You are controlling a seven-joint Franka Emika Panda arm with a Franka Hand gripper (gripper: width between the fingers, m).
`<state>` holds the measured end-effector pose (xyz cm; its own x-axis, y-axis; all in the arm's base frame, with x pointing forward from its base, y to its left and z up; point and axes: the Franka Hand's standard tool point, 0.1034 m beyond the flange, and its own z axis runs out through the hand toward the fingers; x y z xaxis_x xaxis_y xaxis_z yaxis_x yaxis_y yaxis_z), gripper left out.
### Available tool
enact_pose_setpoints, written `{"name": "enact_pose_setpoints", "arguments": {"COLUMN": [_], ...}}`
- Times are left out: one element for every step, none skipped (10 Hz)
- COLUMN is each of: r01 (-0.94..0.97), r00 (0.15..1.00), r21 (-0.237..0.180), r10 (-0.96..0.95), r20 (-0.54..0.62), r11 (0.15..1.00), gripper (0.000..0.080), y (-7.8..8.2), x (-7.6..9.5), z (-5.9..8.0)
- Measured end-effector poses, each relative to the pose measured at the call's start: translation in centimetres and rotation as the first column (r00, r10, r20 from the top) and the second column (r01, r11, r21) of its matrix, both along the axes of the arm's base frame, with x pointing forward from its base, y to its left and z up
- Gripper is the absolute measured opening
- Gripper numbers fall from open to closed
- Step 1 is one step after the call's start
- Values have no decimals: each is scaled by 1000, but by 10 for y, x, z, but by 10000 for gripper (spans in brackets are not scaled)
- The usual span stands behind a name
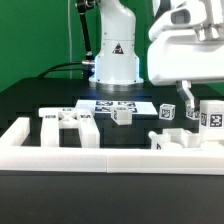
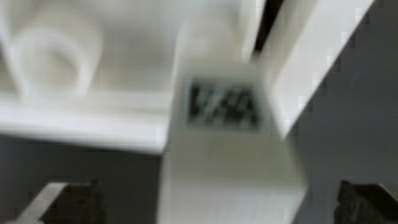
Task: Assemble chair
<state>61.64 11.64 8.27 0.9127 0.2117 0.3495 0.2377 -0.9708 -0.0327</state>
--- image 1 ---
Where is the black cable bundle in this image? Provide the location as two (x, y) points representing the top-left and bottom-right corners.
(37, 61), (91, 79)

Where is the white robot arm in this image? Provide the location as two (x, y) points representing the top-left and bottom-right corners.
(90, 0), (224, 111)

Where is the black pole with clamp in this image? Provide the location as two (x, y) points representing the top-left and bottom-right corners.
(75, 0), (95, 67)

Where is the white chair seat part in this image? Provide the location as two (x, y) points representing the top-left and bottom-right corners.
(148, 128), (202, 151)

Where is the white chair back part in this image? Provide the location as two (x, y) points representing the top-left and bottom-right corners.
(38, 107), (100, 148)

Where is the white U-shaped frame fence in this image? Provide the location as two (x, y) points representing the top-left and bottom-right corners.
(0, 117), (224, 175)

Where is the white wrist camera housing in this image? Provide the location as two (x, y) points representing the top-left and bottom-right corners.
(149, 0), (215, 41)

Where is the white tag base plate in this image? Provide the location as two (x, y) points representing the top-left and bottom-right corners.
(75, 99), (159, 117)

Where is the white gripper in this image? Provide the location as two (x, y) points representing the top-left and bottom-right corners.
(147, 19), (224, 112)

